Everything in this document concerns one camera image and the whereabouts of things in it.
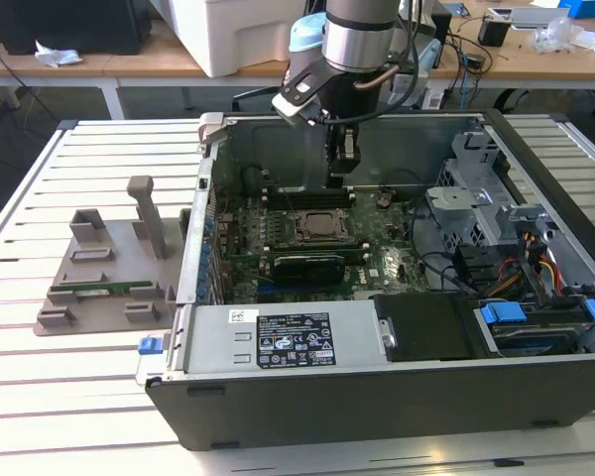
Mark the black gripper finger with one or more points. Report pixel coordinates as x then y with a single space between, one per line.
338 149

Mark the CPU socket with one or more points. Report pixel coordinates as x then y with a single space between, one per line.
294 238

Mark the black RAM slot bank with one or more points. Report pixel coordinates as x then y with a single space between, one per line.
307 197

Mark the round coin battery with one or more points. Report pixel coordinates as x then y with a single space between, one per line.
384 200

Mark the thin metal locking lever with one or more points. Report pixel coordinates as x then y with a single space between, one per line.
288 199

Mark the long installed RAM stick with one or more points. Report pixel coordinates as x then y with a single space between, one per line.
317 248

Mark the green motherboard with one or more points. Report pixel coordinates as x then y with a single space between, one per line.
382 258

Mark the black graphics card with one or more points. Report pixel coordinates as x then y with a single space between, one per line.
307 268

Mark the large white bin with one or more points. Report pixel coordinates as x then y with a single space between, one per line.
243 35

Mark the grey metal drive cage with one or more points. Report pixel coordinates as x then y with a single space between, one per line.
456 198

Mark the small black box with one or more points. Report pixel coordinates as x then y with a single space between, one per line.
493 31

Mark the black plastic shroud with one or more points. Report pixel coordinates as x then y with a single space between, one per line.
426 327

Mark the wooden desk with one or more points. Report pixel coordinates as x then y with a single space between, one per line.
144 62

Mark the clear plastic bag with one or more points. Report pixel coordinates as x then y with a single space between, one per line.
558 35

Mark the silver power supply unit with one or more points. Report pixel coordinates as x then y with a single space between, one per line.
213 342

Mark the grey-brown parts rack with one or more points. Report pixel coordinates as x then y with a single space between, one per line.
129 248

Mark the hard disk in blue carrier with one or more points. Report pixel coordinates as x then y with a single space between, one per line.
503 313

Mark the blue cardboard box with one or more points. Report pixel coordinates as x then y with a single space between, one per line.
587 7

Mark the black open PC case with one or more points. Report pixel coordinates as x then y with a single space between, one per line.
377 411

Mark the green RAM stick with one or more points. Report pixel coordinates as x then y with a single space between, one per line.
104 287

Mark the blue case latch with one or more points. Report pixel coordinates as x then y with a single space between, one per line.
149 345

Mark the large black computer tower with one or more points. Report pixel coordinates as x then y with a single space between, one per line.
69 25

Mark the crumpled white paper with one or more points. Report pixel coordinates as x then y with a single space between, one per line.
57 55

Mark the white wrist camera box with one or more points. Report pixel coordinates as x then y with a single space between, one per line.
290 111

